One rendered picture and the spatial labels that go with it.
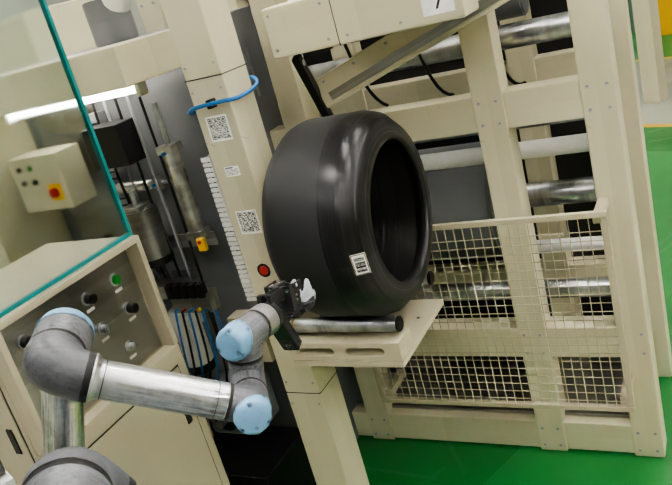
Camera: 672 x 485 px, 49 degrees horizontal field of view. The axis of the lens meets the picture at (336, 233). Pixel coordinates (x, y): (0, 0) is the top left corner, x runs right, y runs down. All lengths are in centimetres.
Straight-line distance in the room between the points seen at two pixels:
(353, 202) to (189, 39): 66
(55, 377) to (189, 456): 104
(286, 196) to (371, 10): 59
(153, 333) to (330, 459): 72
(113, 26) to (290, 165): 96
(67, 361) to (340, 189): 77
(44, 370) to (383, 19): 127
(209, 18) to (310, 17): 30
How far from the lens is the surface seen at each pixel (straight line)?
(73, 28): 534
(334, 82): 239
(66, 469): 100
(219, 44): 212
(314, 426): 251
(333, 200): 184
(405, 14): 211
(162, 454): 237
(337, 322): 214
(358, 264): 187
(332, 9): 219
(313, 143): 195
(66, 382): 148
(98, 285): 222
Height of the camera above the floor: 183
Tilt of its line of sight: 19 degrees down
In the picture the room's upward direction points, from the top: 15 degrees counter-clockwise
